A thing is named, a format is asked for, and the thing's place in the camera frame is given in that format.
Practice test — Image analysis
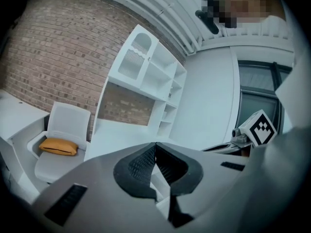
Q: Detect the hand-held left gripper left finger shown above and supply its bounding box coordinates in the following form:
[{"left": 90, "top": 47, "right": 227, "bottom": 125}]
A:
[{"left": 113, "top": 142, "right": 157, "bottom": 200}]

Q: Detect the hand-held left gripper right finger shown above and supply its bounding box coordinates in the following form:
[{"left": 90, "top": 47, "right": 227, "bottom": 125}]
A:
[{"left": 155, "top": 142, "right": 204, "bottom": 197}]

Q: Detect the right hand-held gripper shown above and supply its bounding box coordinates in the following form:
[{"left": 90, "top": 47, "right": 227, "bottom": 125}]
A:
[{"left": 201, "top": 109, "right": 278, "bottom": 158}]

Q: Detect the dark framed window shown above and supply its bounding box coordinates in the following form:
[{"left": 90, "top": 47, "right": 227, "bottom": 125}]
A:
[{"left": 237, "top": 59, "right": 294, "bottom": 137}]

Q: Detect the person's white shirt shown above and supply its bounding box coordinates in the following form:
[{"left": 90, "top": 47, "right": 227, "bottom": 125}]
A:
[{"left": 239, "top": 15, "right": 311, "bottom": 233}]

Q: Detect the orange cushion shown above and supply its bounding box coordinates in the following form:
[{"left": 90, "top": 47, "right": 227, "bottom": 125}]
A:
[{"left": 38, "top": 137, "right": 80, "bottom": 157}]

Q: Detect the white office chair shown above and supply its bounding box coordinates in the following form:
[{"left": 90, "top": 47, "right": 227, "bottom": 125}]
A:
[{"left": 27, "top": 101, "right": 92, "bottom": 185}]

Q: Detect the white table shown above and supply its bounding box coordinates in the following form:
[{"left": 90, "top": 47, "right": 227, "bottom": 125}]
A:
[{"left": 0, "top": 89, "right": 51, "bottom": 201}]

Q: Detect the white arched cabinet door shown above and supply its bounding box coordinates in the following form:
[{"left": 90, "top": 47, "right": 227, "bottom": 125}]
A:
[{"left": 117, "top": 32, "right": 153, "bottom": 81}]

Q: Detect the person's head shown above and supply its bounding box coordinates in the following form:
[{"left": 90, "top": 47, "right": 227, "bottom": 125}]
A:
[{"left": 201, "top": 0, "right": 289, "bottom": 29}]

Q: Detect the black head-mounted camera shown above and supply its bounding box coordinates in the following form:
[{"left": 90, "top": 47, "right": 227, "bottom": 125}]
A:
[{"left": 195, "top": 0, "right": 221, "bottom": 35}]

